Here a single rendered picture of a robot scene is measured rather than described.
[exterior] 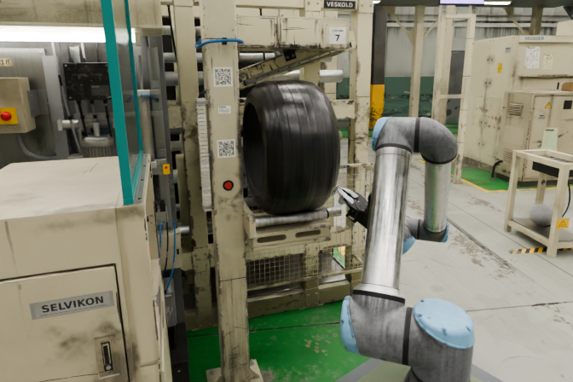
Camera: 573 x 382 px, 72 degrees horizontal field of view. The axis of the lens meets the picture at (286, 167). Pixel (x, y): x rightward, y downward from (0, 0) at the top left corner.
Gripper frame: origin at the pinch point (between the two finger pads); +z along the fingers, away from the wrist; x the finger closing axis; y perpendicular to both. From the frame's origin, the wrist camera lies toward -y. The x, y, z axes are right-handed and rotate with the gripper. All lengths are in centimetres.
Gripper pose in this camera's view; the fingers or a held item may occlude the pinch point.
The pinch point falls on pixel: (340, 188)
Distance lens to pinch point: 165.8
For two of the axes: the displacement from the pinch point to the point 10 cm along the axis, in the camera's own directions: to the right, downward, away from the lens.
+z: -7.7, -6.2, 1.3
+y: -3.5, 5.9, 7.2
